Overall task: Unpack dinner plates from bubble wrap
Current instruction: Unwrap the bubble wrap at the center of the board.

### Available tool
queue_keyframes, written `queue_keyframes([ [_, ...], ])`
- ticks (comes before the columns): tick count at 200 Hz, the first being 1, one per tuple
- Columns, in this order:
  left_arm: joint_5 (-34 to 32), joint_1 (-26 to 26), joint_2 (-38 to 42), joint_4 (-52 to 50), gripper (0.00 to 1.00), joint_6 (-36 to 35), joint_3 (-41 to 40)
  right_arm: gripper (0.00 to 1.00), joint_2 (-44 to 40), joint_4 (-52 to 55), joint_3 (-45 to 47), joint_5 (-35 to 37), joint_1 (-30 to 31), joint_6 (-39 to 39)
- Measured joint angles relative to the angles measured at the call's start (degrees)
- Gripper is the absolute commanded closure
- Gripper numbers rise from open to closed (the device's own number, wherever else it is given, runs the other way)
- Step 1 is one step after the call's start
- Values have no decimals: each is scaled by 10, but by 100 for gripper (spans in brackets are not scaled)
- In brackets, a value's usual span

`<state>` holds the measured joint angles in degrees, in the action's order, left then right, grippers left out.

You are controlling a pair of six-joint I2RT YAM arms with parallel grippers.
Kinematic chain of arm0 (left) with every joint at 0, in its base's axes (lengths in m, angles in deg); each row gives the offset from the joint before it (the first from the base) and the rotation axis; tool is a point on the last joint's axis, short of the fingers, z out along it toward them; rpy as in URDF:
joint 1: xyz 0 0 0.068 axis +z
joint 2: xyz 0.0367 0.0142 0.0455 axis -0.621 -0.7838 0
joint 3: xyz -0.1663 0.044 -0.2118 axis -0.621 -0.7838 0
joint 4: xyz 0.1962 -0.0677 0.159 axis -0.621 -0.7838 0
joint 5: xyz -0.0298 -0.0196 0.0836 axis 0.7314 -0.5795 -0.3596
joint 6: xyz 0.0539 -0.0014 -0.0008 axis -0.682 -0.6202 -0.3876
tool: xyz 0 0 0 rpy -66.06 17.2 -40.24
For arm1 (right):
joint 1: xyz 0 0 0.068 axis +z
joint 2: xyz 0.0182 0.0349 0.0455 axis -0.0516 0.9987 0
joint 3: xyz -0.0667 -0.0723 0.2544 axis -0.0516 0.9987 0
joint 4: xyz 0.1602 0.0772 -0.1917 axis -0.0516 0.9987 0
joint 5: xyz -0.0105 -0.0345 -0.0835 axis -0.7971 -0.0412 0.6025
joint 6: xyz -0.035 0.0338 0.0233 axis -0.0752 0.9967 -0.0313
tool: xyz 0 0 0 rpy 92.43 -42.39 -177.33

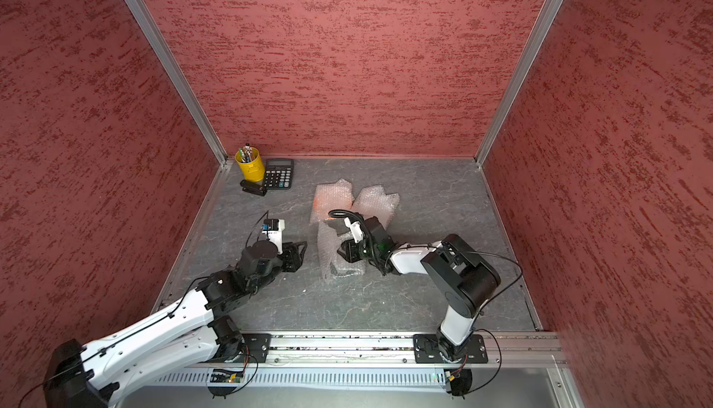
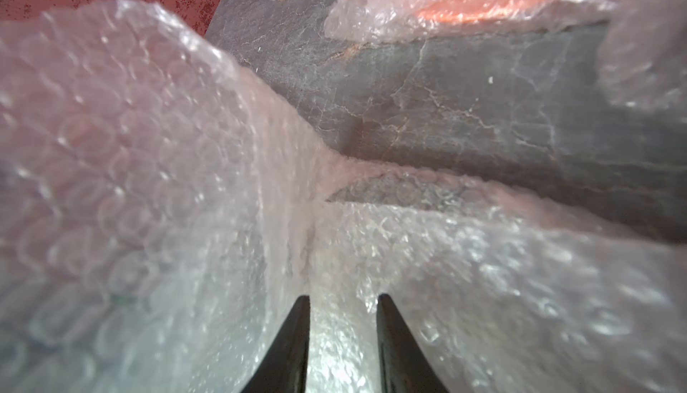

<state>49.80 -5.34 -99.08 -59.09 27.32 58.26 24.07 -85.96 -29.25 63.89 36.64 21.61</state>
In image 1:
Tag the bubble wrapped orange plate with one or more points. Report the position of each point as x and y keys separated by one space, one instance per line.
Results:
x=329 y=196

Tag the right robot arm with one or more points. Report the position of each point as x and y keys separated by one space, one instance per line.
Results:
x=464 y=278

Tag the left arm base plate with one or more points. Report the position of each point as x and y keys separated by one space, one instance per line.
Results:
x=256 y=345

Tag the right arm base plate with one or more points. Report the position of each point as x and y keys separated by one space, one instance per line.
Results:
x=431 y=348

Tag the aluminium front rail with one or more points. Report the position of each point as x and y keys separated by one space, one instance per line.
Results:
x=372 y=349

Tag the pens in cup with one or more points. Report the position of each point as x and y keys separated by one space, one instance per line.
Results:
x=247 y=154

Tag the clear bubble wrap sheet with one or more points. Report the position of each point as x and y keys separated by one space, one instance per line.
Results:
x=333 y=266

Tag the perforated cable duct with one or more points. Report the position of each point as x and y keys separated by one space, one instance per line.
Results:
x=361 y=379

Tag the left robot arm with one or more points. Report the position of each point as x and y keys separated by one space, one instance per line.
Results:
x=196 y=328

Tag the black calculator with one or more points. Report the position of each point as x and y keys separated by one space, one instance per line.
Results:
x=279 y=174

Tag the black stapler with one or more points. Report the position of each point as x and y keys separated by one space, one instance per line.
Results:
x=252 y=188

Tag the yellow pen cup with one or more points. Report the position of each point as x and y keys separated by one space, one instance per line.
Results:
x=255 y=171

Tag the bubble wrapped pink plate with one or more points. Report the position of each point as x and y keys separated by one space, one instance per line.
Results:
x=372 y=201

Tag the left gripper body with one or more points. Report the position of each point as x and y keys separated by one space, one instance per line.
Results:
x=289 y=259

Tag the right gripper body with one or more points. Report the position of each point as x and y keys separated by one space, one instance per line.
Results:
x=355 y=251

